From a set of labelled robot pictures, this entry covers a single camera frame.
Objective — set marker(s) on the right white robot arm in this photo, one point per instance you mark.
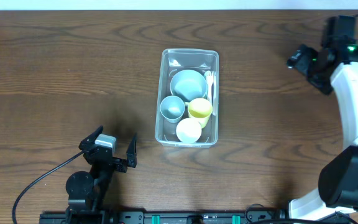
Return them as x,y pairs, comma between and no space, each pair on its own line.
337,189

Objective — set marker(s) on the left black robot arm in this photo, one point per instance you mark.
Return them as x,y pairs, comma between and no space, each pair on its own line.
86,190

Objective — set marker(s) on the grey bowl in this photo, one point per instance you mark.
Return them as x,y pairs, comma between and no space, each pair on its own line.
188,85

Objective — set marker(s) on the grey cup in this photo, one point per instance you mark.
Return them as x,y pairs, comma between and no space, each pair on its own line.
172,108

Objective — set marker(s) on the white cup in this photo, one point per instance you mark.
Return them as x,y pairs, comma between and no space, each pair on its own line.
188,130

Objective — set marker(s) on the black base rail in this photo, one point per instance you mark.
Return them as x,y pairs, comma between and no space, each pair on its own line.
253,216

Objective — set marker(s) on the yellow cup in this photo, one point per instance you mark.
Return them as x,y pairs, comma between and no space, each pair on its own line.
200,109

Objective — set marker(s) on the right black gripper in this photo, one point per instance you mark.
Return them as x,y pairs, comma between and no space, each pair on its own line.
299,58

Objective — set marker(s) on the clear plastic container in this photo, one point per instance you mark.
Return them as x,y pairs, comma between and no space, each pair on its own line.
172,62

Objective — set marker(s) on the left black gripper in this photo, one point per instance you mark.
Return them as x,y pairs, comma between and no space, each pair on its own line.
108,158

